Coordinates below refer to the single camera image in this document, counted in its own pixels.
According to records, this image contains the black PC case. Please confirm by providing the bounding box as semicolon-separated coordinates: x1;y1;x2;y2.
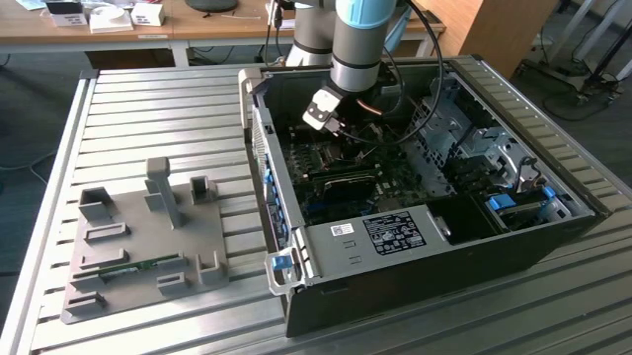
236;54;618;338

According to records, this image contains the silver drive cage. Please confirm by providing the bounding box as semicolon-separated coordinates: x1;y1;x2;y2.
402;66;523;199

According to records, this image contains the black hanging cable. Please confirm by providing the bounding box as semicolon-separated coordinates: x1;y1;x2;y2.
260;0;287;67

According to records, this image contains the blue disk carrier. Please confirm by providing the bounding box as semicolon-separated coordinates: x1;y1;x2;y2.
486;194;518;214

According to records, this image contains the dark round object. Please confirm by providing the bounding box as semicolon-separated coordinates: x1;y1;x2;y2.
184;0;239;12

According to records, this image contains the wooden cabinet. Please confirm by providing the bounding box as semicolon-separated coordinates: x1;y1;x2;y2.
432;0;562;81

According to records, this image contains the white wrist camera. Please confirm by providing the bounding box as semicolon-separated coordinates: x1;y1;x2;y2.
300;88;341;130

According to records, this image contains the white floor cable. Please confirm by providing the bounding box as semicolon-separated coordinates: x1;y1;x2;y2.
0;150;56;186

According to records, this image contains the wooden desk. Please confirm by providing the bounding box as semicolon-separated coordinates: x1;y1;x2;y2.
0;0;448;70

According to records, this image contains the white labelled box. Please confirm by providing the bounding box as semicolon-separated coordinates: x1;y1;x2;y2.
130;2;166;27

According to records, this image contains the green motherboard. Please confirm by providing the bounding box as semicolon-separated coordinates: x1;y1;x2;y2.
281;124;458;226

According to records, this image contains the grey parts rack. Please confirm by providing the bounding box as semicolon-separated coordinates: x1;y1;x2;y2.
58;156;232;325

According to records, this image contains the black camera cable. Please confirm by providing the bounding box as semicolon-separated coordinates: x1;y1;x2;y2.
337;0;443;146

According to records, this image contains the metal socket cover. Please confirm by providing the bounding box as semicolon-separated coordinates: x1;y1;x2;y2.
349;124;387;160

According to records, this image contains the green RAM stick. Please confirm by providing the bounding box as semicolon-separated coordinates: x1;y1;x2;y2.
96;254;180;279

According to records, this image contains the black wheeled stand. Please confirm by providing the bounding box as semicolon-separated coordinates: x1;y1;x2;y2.
574;55;623;103

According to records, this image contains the CPU socket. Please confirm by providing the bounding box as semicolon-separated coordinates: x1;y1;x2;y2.
312;139;364;169

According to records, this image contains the white box black top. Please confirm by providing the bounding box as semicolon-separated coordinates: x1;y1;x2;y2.
45;1;90;28

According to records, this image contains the black power wire bundle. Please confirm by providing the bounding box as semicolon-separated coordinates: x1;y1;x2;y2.
510;155;546;193

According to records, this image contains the black graphics card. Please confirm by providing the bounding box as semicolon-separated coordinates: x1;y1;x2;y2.
317;176;380;209

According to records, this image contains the silver power supply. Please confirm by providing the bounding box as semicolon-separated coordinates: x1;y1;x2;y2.
293;204;452;288

